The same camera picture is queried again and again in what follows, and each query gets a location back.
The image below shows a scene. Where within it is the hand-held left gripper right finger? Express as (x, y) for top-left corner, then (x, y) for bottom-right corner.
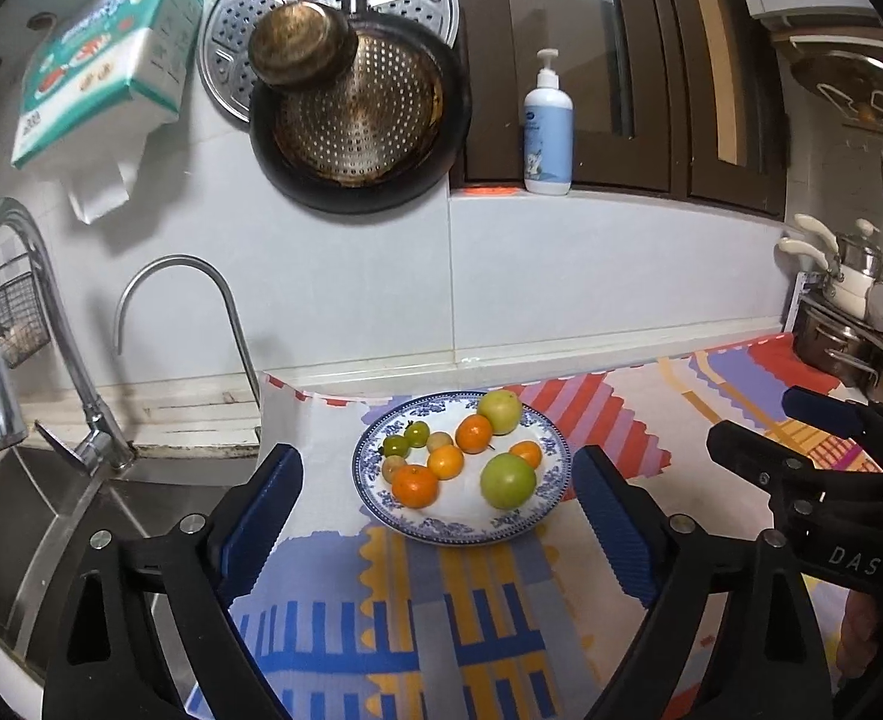
(572, 444), (836, 720)

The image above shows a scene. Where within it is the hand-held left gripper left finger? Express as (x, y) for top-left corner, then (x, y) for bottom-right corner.
(42, 444), (306, 720)

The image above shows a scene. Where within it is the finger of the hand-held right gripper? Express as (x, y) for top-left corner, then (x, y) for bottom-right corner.
(706, 420), (883, 503)
(782, 388), (883, 451)

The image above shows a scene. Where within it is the large green apple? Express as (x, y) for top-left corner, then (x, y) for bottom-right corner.
(481, 452), (538, 512)

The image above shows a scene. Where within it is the blue and white porcelain plate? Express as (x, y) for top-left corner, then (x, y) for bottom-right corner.
(352, 390), (573, 547)

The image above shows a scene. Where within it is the person's right hand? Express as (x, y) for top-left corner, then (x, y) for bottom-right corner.
(835, 589), (883, 685)

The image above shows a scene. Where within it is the colourful printed mat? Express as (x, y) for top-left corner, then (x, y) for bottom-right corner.
(186, 334), (863, 720)

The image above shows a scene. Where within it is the yellow-green apple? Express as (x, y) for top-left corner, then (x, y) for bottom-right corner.
(477, 388), (523, 436)

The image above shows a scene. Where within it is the thin gooseneck faucet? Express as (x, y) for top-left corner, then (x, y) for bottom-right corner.
(115, 255), (262, 410)

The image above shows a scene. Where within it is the steel kitchen sink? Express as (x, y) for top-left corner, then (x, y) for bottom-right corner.
(0, 442), (262, 691)

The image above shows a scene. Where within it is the large chrome kitchen faucet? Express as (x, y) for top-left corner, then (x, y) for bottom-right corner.
(0, 197), (138, 475)

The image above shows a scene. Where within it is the white and blue pump bottle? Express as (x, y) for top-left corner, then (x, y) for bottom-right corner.
(522, 47), (576, 197)

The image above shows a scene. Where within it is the black frying pan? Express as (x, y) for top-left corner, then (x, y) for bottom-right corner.
(248, 0), (472, 215)

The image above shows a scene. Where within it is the perforated metal insert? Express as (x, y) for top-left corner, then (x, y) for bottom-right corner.
(276, 34), (446, 185)

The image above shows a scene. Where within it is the small brass pot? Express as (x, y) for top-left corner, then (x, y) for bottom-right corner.
(247, 0), (360, 95)

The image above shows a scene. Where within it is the green and white tissue pack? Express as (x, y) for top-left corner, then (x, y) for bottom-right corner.
(10, 0), (206, 226)

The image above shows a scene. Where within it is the black wire basket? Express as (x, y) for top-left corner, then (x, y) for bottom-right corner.
(0, 255), (56, 372)

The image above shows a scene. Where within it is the dark brown window frame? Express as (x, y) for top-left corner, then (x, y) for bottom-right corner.
(433, 0), (795, 222)

